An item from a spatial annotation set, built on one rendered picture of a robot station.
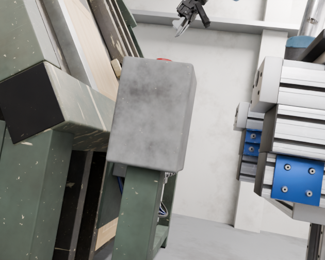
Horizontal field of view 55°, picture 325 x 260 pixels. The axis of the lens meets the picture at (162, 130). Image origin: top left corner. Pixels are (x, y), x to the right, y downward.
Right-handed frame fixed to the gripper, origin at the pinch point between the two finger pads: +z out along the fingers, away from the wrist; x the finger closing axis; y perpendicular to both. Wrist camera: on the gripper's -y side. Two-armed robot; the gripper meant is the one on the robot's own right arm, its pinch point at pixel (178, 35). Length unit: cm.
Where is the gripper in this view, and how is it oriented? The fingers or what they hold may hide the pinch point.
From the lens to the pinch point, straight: 150.8
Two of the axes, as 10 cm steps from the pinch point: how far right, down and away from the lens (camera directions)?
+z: -5.9, 8.0, 0.2
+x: -1.5, -0.9, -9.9
